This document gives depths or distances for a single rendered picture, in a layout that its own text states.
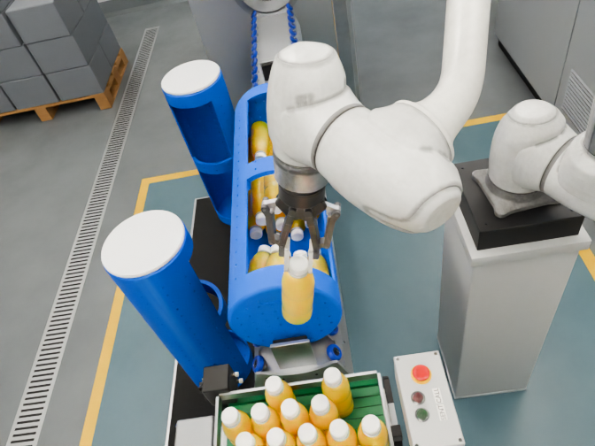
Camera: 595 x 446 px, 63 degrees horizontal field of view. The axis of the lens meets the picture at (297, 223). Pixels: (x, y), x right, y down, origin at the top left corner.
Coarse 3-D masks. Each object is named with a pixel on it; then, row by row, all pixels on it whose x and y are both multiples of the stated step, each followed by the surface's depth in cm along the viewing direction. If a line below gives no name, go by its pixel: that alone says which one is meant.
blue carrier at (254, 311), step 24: (264, 96) 173; (240, 120) 164; (264, 120) 180; (240, 144) 154; (240, 168) 146; (264, 168) 139; (240, 192) 139; (240, 216) 132; (240, 240) 126; (264, 240) 155; (240, 264) 121; (240, 288) 115; (264, 288) 111; (336, 288) 120; (240, 312) 117; (264, 312) 118; (336, 312) 120; (240, 336) 125; (264, 336) 126; (288, 336) 127; (312, 336) 127
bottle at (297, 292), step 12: (288, 276) 94; (300, 276) 93; (312, 276) 95; (288, 288) 94; (300, 288) 94; (312, 288) 96; (288, 300) 97; (300, 300) 96; (312, 300) 99; (288, 312) 101; (300, 312) 100; (312, 312) 104; (300, 324) 103
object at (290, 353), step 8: (296, 336) 123; (304, 336) 122; (272, 344) 121; (280, 344) 121; (288, 344) 121; (296, 344) 121; (304, 344) 121; (280, 352) 123; (288, 352) 124; (296, 352) 124; (304, 352) 124; (312, 352) 124; (280, 360) 126; (288, 360) 127; (296, 360) 127; (304, 360) 127; (312, 360) 128; (280, 368) 130
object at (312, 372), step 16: (272, 16) 274; (272, 32) 261; (288, 32) 257; (272, 48) 249; (336, 272) 157; (272, 352) 134; (320, 352) 131; (272, 368) 131; (288, 368) 130; (304, 368) 129; (320, 368) 126; (352, 368) 136; (256, 384) 131
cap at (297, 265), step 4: (296, 256) 93; (300, 256) 93; (292, 260) 93; (296, 260) 93; (300, 260) 93; (304, 260) 93; (292, 264) 92; (296, 264) 92; (300, 264) 92; (304, 264) 92; (292, 268) 91; (296, 268) 91; (300, 268) 91; (304, 268) 91; (292, 272) 92; (296, 272) 91; (300, 272) 91; (304, 272) 92
